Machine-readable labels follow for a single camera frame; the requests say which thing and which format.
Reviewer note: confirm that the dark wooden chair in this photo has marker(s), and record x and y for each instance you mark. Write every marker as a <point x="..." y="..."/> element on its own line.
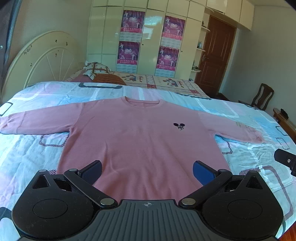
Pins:
<point x="262" y="98"/>

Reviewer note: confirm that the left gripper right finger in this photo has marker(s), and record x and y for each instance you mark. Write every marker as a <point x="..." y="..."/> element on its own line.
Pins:
<point x="233" y="207"/>

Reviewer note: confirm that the upper left pink poster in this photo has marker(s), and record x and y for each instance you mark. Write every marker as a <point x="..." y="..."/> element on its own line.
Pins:
<point x="132" y="21"/>

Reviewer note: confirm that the lower right pink poster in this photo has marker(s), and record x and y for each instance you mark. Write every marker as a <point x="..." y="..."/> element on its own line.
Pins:
<point x="167" y="58"/>

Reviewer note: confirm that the brown wooden door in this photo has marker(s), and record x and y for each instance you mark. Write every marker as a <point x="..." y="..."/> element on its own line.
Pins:
<point x="214" y="60"/>

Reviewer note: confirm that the cream round headboard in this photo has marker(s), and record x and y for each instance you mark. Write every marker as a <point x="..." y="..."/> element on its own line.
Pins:
<point x="51" y="56"/>

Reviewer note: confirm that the pink knit sweater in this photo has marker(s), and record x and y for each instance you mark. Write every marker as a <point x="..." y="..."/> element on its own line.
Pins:
<point x="147" y="148"/>

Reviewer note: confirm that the patterned pillow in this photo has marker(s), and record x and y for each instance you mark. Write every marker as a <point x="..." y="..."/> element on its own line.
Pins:
<point x="92" y="69"/>

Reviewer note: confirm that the orange knitted cushion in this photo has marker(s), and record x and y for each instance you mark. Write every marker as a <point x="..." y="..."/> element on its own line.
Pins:
<point x="108" y="78"/>

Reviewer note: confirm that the upper right pink poster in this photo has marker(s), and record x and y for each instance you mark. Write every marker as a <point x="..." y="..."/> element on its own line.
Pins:
<point x="173" y="28"/>

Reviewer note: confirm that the grey curtain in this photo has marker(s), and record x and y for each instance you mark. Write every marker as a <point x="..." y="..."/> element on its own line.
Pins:
<point x="9" y="13"/>

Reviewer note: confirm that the cream glossy wardrobe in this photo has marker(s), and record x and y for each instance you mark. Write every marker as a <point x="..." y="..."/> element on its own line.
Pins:
<point x="104" y="32"/>

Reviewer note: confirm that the patterned beige bedspread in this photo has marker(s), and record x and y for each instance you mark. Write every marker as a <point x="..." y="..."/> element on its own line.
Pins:
<point x="183" y="87"/>

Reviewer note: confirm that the lower left pink poster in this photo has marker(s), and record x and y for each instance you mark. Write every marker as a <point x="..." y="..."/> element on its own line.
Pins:
<point x="128" y="52"/>

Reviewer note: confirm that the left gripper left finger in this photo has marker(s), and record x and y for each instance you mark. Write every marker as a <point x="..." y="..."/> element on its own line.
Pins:
<point x="60" y="206"/>

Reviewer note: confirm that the pink poster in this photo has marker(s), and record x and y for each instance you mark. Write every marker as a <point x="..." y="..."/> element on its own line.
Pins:
<point x="128" y="52"/>
<point x="167" y="58"/>
<point x="132" y="21"/>
<point x="173" y="28"/>

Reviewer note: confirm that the wooden side table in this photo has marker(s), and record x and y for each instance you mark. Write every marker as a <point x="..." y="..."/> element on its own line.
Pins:
<point x="287" y="125"/>

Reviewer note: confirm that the pastel patchwork bed sheet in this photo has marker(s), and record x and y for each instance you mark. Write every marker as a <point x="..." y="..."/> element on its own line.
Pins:
<point x="22" y="156"/>

